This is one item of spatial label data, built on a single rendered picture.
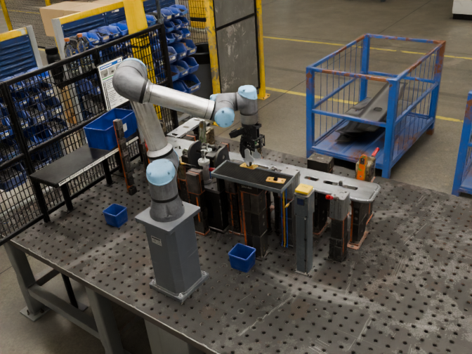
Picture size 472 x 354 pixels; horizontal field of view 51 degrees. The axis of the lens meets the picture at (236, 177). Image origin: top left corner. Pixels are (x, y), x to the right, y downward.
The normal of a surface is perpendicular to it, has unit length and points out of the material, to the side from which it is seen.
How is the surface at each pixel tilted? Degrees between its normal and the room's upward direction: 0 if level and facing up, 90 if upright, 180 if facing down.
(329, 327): 0
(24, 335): 0
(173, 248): 90
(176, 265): 90
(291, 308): 0
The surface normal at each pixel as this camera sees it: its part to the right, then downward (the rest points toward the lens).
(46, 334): -0.07, -0.86
